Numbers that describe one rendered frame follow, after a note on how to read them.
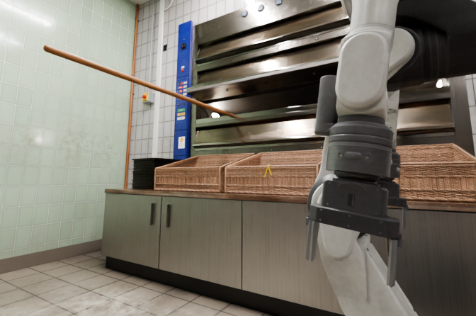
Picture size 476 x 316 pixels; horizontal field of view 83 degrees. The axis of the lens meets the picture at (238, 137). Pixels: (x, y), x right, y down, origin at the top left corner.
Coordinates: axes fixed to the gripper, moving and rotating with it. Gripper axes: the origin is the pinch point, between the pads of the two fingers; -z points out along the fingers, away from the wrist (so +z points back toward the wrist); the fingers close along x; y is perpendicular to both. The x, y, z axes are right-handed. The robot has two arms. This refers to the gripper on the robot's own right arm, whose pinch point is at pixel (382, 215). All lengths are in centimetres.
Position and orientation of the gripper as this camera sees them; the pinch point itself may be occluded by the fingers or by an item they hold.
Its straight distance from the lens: 91.6
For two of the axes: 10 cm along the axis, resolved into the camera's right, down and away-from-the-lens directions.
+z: 0.8, -9.9, 1.1
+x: -8.6, -0.1, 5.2
